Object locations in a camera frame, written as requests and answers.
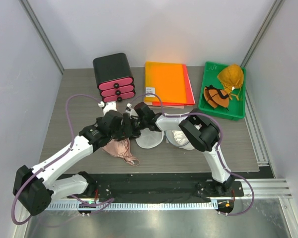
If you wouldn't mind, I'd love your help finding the white mesh laundry bag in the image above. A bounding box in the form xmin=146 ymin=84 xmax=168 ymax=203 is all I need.
xmin=136 ymin=129 xmax=194 ymax=150

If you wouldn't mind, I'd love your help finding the pink bra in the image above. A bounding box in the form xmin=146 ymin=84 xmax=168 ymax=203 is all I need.
xmin=102 ymin=138 xmax=140 ymax=166

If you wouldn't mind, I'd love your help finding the white bra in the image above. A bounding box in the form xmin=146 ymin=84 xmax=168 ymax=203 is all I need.
xmin=171 ymin=130 xmax=189 ymax=147

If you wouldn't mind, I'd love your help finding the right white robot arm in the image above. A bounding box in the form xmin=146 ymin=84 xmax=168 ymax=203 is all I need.
xmin=126 ymin=102 xmax=235 ymax=196

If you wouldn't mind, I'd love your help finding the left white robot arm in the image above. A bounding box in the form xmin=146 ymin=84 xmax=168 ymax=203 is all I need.
xmin=12 ymin=110 xmax=139 ymax=216

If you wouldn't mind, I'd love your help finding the mustard orange bra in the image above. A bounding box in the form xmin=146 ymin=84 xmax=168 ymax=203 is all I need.
xmin=203 ymin=64 xmax=244 ymax=110

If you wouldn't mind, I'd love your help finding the orange folder stack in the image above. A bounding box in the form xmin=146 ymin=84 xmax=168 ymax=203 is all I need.
xmin=144 ymin=61 xmax=195 ymax=108

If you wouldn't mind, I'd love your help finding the black pink drawer box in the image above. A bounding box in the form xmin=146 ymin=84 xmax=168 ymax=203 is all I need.
xmin=92 ymin=53 xmax=136 ymax=103

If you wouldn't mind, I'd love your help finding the green plastic bin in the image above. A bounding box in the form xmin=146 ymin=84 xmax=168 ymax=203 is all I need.
xmin=198 ymin=61 xmax=246 ymax=121

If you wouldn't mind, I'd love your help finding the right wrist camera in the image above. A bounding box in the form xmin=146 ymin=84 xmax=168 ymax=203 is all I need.
xmin=125 ymin=103 xmax=138 ymax=117

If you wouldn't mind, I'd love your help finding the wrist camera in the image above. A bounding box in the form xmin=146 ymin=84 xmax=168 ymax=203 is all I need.
xmin=98 ymin=101 xmax=117 ymax=115
xmin=125 ymin=103 xmax=138 ymax=117

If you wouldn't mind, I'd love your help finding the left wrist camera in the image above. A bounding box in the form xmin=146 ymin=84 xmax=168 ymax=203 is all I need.
xmin=98 ymin=101 xmax=117 ymax=115

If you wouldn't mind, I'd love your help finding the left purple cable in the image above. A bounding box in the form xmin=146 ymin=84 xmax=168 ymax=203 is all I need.
xmin=11 ymin=94 xmax=115 ymax=225

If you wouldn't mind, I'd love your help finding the purple cable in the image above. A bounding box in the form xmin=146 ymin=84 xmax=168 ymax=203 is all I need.
xmin=126 ymin=93 xmax=255 ymax=217
xmin=11 ymin=94 xmax=115 ymax=225

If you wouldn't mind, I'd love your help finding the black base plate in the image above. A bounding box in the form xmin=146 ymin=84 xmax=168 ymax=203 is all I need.
xmin=75 ymin=173 xmax=244 ymax=203

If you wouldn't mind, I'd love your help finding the white slotted cable duct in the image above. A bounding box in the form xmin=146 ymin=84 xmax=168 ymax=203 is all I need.
xmin=46 ymin=200 xmax=218 ymax=212

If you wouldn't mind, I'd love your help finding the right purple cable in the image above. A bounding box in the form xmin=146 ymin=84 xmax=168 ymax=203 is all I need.
xmin=126 ymin=93 xmax=255 ymax=217

